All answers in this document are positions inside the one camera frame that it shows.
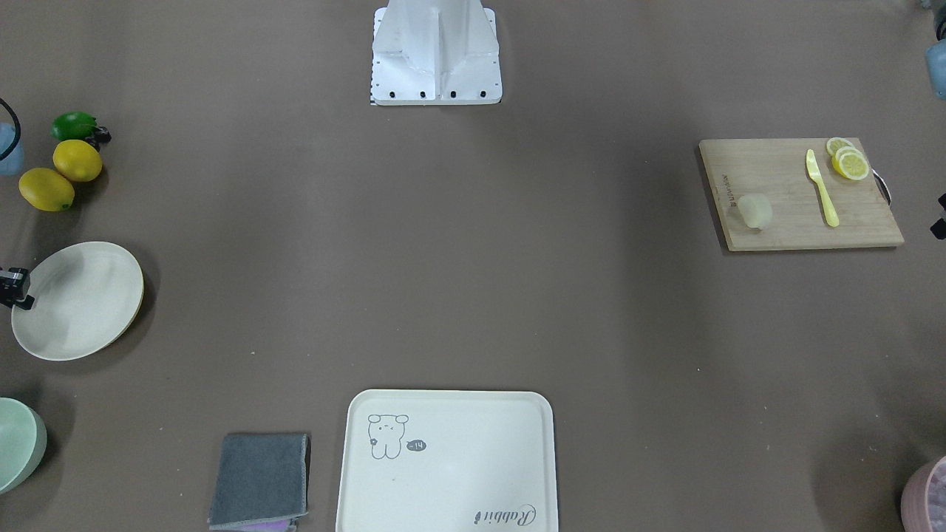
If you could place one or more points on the lemon slice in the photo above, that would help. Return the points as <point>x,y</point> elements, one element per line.
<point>851,164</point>
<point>835,143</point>

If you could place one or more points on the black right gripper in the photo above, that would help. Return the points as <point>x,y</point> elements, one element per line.
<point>12,287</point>

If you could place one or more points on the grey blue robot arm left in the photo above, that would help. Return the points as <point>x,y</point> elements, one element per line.
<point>935,55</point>

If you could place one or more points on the cream rabbit tray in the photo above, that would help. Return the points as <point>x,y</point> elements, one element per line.
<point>448,460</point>

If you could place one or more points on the dark purple fruit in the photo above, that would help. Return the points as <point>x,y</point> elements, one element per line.
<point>98,136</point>

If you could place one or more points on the light green bowl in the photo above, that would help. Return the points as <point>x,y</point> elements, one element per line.
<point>23,442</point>

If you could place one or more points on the yellow lemon lower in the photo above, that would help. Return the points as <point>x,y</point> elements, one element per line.
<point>47,190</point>

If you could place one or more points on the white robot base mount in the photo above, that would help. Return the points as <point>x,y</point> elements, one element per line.
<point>428,53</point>

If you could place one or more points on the pink bowl with ice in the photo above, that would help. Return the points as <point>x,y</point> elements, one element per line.
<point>923,498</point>

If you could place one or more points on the wooden cutting board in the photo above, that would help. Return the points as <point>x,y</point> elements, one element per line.
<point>776,169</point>

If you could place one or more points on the yellow lemon upper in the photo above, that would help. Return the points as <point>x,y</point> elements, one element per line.
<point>77,160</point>

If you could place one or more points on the cream round plate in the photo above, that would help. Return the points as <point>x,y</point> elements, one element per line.
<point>86,297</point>

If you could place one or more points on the yellow plastic knife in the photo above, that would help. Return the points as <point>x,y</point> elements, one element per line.
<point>829,212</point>

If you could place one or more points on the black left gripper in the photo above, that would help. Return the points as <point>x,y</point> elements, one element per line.
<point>940,224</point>

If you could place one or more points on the yellow lemon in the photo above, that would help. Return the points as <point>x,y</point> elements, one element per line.
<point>47,190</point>
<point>77,160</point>

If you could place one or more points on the lemon slice front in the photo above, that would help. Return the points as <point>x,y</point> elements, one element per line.
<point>851,164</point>

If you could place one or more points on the grey folded cloth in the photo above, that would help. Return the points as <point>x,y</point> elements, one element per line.
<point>261,482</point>

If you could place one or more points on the green plastic lime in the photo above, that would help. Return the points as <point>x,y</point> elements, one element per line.
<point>73,126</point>

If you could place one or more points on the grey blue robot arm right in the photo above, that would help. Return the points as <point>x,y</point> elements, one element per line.
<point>12,154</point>

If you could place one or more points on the lemon slice back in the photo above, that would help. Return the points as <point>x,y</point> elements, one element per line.
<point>835,143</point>

